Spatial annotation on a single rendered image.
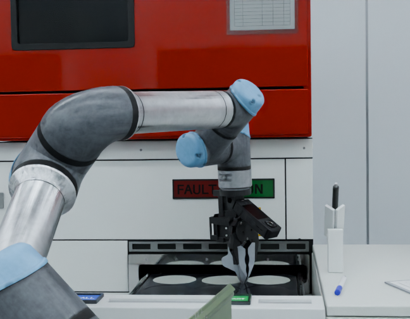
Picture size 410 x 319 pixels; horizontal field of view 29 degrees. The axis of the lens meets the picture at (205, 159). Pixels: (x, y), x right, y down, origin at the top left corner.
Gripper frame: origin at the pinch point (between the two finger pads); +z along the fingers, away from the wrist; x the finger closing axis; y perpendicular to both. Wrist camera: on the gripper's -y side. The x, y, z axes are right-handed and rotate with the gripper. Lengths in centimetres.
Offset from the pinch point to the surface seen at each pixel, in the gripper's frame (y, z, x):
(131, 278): 31.3, 2.8, 5.8
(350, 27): 66, -68, -156
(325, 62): 75, -54, -150
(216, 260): 14.6, -1.3, -6.6
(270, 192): 4.3, -17.3, -15.8
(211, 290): 1.6, 1.0, 10.0
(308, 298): -34.0, -5.5, 24.9
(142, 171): 29.5, -23.3, 2.1
